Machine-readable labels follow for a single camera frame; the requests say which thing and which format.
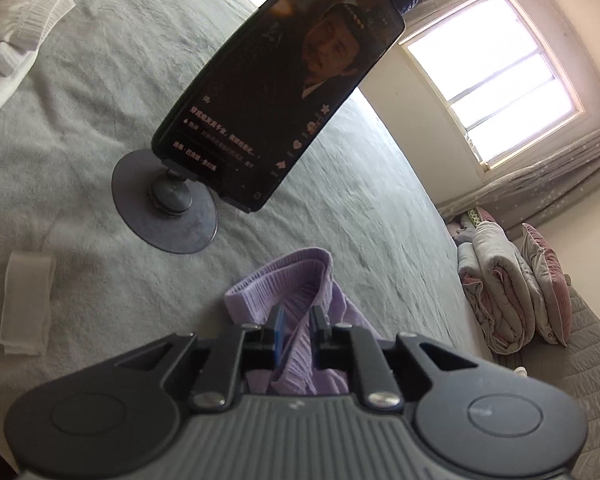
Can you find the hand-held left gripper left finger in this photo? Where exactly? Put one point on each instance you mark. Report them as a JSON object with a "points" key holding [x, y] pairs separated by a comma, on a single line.
{"points": [[279, 335]]}

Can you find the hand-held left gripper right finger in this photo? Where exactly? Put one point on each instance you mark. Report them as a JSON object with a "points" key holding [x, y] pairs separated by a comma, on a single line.
{"points": [[317, 335]]}

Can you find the lilac pants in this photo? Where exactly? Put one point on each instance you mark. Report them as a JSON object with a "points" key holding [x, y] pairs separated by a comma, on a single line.
{"points": [[280, 275]]}

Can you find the round grey phone stand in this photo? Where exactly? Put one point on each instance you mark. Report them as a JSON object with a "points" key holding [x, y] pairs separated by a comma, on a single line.
{"points": [[145, 220]]}

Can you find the folded grey pink quilt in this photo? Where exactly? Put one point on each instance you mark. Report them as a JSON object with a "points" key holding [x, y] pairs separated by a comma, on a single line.
{"points": [[495, 290]]}

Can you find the patterned cloth bundle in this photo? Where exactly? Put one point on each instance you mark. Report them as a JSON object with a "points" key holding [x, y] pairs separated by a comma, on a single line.
{"points": [[467, 222]]}

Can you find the pink pillow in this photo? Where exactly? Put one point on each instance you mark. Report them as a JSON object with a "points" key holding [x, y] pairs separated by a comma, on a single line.
{"points": [[552, 285]]}

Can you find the black smartphone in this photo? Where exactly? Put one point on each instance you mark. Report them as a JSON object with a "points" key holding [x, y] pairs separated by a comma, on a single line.
{"points": [[280, 85]]}

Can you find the small white folded cloth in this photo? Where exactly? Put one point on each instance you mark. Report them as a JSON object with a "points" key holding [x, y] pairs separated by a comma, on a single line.
{"points": [[27, 305]]}

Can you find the grey quilted headboard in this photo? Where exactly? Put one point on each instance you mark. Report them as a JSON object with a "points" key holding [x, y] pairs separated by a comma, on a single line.
{"points": [[590, 385]]}

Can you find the window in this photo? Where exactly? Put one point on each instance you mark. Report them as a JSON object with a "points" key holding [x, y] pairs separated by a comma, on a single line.
{"points": [[490, 75]]}

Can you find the white plain folded garment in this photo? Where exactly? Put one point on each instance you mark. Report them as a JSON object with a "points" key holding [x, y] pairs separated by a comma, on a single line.
{"points": [[0, 90]]}

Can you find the white ribbed folded garment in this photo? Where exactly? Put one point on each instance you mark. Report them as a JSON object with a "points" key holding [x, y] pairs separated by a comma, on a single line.
{"points": [[25, 5]]}

